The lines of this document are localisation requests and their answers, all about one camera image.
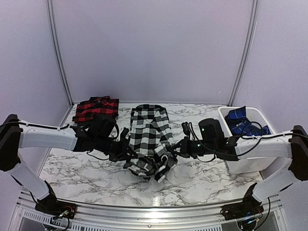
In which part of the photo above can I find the left aluminium corner post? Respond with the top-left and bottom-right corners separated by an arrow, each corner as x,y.
46,0 -> 74,106

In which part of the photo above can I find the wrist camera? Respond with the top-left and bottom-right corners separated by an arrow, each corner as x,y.
181,117 -> 226,142
89,114 -> 129,140

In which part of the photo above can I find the blue plaid shirt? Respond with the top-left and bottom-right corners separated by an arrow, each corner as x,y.
224,106 -> 271,136

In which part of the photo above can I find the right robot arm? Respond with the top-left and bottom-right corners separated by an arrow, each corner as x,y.
167,126 -> 308,216

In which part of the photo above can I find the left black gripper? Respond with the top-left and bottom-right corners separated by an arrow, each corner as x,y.
94,135 -> 137,162

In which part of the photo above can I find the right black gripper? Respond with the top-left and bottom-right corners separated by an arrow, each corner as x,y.
169,136 -> 217,158

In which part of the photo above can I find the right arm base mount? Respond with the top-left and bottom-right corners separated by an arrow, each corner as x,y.
220,183 -> 264,220

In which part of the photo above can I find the right aluminium corner post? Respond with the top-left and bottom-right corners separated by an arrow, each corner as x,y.
227,0 -> 259,106

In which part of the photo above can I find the aluminium corner post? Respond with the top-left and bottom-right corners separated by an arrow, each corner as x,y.
227,0 -> 259,106
46,0 -> 74,106

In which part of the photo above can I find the aluminium front frame rail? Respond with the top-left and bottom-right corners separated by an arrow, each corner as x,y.
9,190 -> 289,231

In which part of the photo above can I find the white plastic bin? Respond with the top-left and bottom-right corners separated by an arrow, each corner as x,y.
218,106 -> 277,174

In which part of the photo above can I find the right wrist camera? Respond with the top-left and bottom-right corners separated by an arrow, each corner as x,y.
181,117 -> 226,142

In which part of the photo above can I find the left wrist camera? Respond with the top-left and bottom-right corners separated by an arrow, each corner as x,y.
89,114 -> 129,140

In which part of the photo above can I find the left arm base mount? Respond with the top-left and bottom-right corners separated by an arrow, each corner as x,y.
35,193 -> 77,219

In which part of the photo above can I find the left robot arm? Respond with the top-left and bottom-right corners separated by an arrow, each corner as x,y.
0,114 -> 138,214

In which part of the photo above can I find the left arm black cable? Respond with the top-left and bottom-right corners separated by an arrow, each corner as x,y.
0,121 -> 72,132

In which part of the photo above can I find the black white plaid shirt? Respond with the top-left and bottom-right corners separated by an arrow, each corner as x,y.
123,104 -> 178,183

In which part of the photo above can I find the red black plaid shirt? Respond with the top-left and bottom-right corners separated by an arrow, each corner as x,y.
72,96 -> 119,124

